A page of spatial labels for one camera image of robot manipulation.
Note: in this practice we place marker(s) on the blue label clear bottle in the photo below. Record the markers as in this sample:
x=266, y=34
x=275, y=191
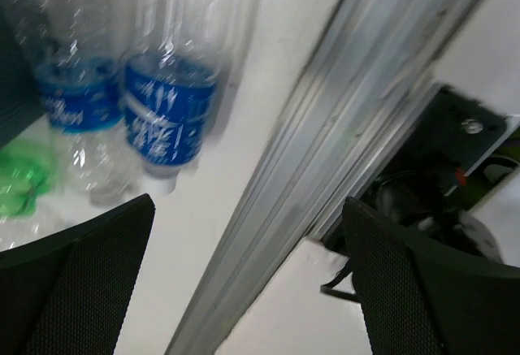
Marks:
x=68, y=46
x=184, y=56

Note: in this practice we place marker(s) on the green plastic bottle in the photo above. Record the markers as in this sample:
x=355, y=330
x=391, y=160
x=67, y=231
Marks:
x=28, y=170

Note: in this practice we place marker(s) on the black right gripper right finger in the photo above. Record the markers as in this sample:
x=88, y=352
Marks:
x=419, y=296

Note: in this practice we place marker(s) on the dark green plastic bin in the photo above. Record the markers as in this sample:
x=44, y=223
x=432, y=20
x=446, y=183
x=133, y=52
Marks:
x=20, y=106

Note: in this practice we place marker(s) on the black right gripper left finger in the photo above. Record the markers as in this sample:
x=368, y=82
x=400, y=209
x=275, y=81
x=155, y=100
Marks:
x=68, y=293

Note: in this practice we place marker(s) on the aluminium table rail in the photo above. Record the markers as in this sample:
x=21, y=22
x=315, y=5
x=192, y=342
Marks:
x=367, y=82

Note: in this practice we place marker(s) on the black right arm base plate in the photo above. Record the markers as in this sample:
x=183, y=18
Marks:
x=412, y=191

